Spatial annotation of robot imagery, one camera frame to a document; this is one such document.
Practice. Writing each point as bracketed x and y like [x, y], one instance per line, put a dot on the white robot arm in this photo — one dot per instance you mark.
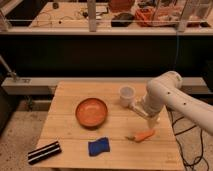
[164, 90]

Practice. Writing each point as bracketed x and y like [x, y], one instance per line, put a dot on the translucent plastic cup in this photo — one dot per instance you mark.
[127, 95]

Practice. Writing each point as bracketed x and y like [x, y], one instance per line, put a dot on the orange bowl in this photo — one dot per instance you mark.
[91, 112]

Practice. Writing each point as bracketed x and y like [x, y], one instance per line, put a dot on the wooden board table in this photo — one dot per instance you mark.
[159, 152]

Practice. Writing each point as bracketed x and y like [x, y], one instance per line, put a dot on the blue cloth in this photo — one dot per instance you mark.
[99, 146]

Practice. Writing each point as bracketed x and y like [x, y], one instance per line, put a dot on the orange toy carrot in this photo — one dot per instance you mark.
[141, 136]

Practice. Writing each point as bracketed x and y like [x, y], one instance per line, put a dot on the black bag on bench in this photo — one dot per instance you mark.
[122, 20]

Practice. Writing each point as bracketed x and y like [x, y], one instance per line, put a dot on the black striped box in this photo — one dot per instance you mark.
[44, 153]

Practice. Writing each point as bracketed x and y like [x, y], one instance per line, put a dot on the orange tool case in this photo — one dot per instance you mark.
[144, 18]

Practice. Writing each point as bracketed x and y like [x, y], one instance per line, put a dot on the metal clamp bracket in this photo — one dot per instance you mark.
[12, 73]

